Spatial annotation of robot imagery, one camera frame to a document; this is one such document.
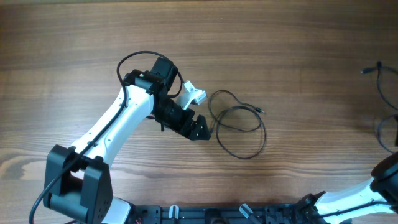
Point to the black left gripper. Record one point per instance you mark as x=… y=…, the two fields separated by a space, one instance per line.
x=193 y=125

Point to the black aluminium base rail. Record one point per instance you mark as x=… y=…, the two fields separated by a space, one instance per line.
x=269 y=214

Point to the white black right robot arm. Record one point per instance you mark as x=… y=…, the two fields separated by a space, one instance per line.
x=375 y=195

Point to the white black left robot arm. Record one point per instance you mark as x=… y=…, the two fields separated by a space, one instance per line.
x=77 y=178

